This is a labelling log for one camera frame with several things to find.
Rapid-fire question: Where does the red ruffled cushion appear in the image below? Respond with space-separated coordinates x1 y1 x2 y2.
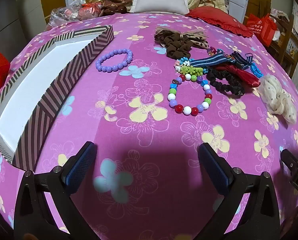
185 6 254 38

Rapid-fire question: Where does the black scrunchie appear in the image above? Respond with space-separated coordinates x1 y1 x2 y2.
206 69 246 96

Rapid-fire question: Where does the red plastic bag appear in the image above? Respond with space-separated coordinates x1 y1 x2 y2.
79 2 103 18

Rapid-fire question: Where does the purple bead bracelet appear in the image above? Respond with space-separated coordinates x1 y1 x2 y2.
95 49 134 73

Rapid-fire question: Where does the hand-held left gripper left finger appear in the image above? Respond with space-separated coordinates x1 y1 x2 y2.
13 141 98 240

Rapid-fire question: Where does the wooden chair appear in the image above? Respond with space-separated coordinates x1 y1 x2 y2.
269 7 298 78

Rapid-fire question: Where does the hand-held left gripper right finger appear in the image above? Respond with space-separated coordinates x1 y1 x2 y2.
199 142 281 240

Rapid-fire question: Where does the multicolour large bead bracelet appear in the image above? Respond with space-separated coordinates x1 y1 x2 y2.
167 74 213 116

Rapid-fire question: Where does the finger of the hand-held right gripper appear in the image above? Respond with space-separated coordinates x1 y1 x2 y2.
280 149 298 178

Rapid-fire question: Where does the cyan bead bracelet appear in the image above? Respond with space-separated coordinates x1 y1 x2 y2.
250 62 263 78

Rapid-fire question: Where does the cream dotted scrunchie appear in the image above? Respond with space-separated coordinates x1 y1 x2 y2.
260 75 298 124

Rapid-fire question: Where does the red satin bow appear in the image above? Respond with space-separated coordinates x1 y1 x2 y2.
209 64 261 88

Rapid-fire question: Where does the red shopping bag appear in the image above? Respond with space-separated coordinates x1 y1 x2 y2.
246 14 277 47

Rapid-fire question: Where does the clear plastic bag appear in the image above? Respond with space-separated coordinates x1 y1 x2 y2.
49 5 82 27

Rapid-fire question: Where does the colourful bead hair tie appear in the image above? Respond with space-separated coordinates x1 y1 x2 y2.
207 45 225 55

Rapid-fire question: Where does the chevron striped gift box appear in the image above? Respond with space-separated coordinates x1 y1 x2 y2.
0 25 114 172

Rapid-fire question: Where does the pink floral bedsheet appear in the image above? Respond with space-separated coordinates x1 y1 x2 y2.
0 11 298 240

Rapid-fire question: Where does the green bead bracelet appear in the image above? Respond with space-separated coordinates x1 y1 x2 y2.
180 65 205 76

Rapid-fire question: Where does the blue striped ribbon bow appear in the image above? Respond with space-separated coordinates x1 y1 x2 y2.
189 51 254 70

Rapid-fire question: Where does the leopard print raffia bow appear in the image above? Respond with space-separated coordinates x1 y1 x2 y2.
154 26 209 50

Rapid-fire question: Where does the brown scrunchie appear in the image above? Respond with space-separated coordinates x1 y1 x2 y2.
164 35 194 59

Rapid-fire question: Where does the pastel chip bead bracelet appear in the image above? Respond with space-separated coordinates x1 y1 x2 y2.
174 57 192 72

